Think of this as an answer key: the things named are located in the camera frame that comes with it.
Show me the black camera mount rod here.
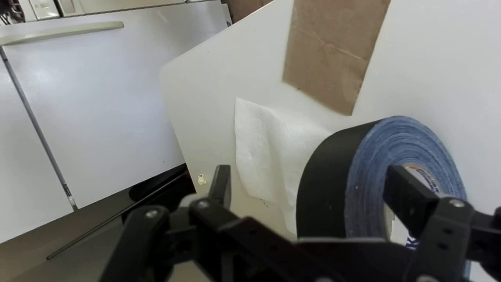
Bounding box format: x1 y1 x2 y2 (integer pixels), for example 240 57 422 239
0 44 81 212

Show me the black masking tape roll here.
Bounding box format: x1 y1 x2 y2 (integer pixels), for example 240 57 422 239
294 115 469 248

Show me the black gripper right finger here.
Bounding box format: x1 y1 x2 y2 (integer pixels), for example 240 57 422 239
381 163 501 282

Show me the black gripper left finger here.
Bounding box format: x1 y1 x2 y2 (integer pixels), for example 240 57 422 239
96 163 298 282

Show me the large white panel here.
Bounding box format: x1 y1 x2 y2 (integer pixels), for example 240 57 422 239
0 0 233 245

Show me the white paper towel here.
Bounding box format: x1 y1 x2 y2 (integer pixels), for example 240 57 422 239
231 98 377 234

